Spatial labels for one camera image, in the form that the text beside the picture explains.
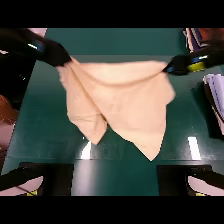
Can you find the brown garment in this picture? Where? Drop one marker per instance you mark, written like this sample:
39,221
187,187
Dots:
211,33

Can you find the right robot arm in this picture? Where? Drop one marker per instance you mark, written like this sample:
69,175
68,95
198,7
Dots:
203,58

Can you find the heap of clothes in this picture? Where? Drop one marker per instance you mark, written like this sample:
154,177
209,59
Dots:
192,39

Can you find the peach shirt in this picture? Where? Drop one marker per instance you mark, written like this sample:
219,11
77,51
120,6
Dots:
126,96

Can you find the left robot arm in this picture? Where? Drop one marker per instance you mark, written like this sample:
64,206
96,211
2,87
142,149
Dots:
40,48

